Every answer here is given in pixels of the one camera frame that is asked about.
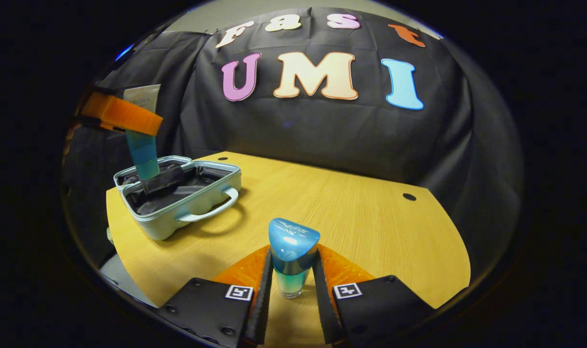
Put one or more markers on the white and blue tube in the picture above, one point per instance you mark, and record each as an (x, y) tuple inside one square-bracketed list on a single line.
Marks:
[(143, 154)]

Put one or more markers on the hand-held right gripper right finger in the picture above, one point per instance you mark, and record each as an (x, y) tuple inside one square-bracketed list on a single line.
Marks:
[(324, 309)]

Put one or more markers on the light blue suitcase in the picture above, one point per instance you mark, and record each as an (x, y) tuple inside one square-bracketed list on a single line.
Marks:
[(201, 200)]

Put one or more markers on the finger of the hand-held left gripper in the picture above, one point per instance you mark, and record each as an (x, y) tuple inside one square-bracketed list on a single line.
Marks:
[(124, 116)]

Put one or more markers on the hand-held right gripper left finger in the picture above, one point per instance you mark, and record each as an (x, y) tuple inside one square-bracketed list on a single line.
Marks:
[(262, 309)]

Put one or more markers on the blue skin care bottle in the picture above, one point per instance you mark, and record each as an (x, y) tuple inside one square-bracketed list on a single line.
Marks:
[(293, 241)]

